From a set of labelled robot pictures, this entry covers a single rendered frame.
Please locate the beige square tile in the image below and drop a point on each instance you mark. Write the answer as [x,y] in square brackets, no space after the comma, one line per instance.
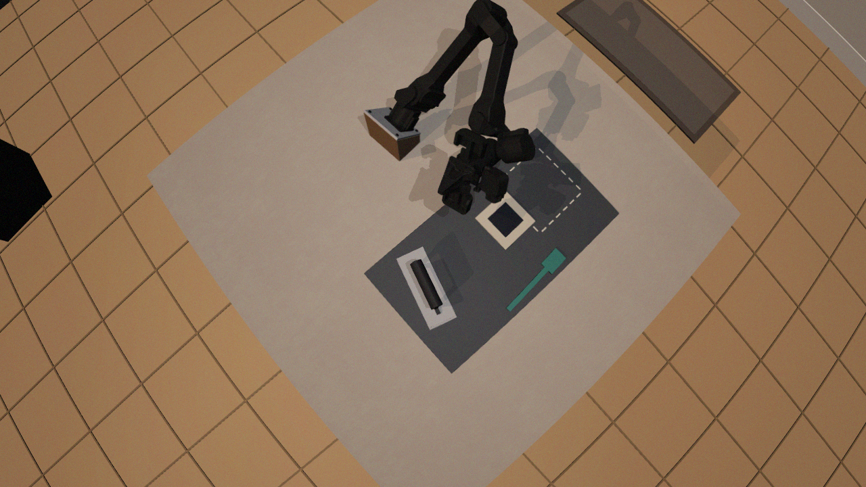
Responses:
[505,220]

